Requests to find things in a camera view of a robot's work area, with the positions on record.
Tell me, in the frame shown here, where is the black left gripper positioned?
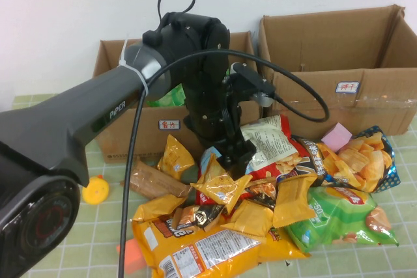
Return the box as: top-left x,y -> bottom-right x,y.
182,53 -> 258,178

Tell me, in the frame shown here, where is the small yellow snack pack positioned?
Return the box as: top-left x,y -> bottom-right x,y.
156,133 -> 196,182
272,173 -> 319,229
220,199 -> 274,238
190,152 -> 253,214

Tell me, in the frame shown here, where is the red and white chip bag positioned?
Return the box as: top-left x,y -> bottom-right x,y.
195,114 -> 302,207

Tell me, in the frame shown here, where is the small black orange chip pack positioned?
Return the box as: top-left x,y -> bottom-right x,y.
244,180 -> 278,210
171,204 -> 225,232

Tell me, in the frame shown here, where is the white label blue border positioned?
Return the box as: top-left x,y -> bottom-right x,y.
158,119 -> 181,131
335,81 -> 360,94

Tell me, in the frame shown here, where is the brown biscuit pack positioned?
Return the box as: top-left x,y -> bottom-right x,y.
119,160 -> 193,199

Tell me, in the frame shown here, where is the plain brown cardboard box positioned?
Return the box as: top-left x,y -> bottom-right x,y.
92,31 -> 264,165

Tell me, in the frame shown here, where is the green cucumber Lay's chip bag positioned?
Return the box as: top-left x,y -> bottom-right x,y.
146,84 -> 186,108

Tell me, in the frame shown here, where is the cardboard box with clear tape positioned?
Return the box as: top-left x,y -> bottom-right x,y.
259,4 -> 417,137

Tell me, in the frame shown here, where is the large yellow chip bag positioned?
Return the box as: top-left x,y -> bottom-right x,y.
131,214 -> 310,278

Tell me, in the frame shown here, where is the pink foam block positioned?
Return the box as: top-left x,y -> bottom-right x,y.
321,122 -> 353,154

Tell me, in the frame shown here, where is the large green Lay's chip bag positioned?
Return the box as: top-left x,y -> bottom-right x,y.
282,186 -> 400,255

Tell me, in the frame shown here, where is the black and blue chip bag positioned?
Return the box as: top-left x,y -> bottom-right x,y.
289,124 -> 401,194

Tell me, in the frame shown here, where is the white zip tie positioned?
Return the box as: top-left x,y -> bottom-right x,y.
117,37 -> 151,95

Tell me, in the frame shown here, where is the orange foam block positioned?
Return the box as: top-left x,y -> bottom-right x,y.
116,238 -> 147,275

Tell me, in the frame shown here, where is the yellow duck toy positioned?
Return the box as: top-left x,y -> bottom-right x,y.
81,176 -> 110,206

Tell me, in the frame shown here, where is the green checked tablecloth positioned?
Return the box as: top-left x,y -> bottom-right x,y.
0,92 -> 417,278

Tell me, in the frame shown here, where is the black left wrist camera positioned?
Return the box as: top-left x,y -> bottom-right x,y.
223,61 -> 277,107

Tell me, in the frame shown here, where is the short black looped arm cable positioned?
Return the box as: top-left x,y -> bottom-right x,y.
158,0 -> 197,28

